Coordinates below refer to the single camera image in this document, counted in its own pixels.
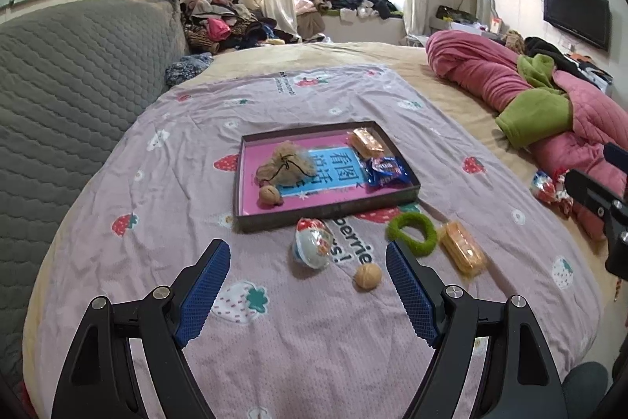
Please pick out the black bag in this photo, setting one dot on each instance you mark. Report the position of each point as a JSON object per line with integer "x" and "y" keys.
{"x": 454, "y": 13}

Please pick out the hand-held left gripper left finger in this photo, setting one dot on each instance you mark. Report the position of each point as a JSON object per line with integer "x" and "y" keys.
{"x": 203, "y": 291}

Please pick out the white metal frame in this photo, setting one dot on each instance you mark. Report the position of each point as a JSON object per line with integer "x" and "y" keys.
{"x": 485, "y": 4}

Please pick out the person's dark trouser leg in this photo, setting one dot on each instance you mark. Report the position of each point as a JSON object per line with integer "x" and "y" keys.
{"x": 586, "y": 394}

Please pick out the egg-shaped toy capsule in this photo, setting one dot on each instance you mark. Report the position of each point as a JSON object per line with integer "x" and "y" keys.
{"x": 314, "y": 247}

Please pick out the pile of mixed clothes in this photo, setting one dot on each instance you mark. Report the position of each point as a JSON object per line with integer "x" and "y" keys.
{"x": 221, "y": 26}

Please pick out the beige window seat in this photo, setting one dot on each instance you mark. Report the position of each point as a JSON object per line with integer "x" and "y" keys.
{"x": 368, "y": 31}

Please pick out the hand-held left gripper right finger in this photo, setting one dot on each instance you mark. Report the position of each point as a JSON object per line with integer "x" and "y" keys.
{"x": 412, "y": 296}

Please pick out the green fleece blanket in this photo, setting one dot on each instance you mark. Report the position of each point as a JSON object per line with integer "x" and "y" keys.
{"x": 535, "y": 109}

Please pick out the white desk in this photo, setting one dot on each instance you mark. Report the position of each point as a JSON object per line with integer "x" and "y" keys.
{"x": 466, "y": 27}

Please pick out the beige bed sheet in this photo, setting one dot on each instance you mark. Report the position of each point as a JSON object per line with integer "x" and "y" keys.
{"x": 343, "y": 53}

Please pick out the green fuzzy hair scrunchie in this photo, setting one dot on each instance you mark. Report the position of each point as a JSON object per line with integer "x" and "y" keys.
{"x": 395, "y": 230}

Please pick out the black flat television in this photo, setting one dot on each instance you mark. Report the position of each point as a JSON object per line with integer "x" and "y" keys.
{"x": 576, "y": 11}

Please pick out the walnut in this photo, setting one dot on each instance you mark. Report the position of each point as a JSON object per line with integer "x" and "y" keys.
{"x": 271, "y": 195}
{"x": 368, "y": 275}

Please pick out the red white candy wrapper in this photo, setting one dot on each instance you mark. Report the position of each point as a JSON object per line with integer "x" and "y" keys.
{"x": 544, "y": 191}

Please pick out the blue cookie packet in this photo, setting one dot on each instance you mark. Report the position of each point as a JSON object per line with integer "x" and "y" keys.
{"x": 385, "y": 171}

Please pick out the dark blue floral cloth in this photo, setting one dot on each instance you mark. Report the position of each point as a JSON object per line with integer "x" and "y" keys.
{"x": 189, "y": 68}

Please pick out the black garment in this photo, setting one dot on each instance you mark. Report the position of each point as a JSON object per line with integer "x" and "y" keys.
{"x": 554, "y": 53}

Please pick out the grey quilted headboard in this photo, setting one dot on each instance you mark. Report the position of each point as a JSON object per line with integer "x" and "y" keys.
{"x": 73, "y": 80}

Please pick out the pink quilt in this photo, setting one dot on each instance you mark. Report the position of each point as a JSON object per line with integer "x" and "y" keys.
{"x": 471, "y": 65}

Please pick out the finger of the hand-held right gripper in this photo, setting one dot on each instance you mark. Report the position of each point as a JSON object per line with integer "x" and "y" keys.
{"x": 588, "y": 191}
{"x": 617, "y": 158}

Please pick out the pink shallow box tray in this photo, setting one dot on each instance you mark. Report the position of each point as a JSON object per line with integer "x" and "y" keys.
{"x": 343, "y": 205}

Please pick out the clear packet of crackers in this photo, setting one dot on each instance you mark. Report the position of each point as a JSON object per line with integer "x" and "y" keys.
{"x": 365, "y": 143}
{"x": 461, "y": 249}

